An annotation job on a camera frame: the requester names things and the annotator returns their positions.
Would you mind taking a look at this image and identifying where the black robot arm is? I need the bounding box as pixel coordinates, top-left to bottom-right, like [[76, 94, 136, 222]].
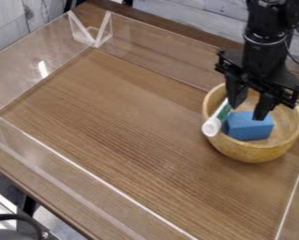
[[215, 0, 299, 121]]

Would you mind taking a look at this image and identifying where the blue rectangular block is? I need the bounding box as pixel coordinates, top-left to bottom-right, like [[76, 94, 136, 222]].
[[222, 111, 274, 141]]

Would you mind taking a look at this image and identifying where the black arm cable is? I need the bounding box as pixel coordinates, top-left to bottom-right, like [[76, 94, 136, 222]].
[[283, 24, 299, 66]]

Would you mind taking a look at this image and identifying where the brown wooden bowl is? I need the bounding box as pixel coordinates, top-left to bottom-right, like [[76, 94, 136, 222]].
[[202, 83, 299, 163]]

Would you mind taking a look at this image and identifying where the black metal table frame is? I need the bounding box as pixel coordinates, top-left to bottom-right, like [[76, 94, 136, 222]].
[[0, 173, 61, 240]]

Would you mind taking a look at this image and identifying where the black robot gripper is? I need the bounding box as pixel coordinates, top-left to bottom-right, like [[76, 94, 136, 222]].
[[215, 30, 299, 121]]

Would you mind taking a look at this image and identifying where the clear acrylic corner bracket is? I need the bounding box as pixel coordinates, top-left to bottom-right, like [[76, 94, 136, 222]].
[[68, 11, 112, 49]]

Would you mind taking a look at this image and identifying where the green Expo marker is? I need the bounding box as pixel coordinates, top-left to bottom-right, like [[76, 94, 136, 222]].
[[202, 98, 231, 137]]

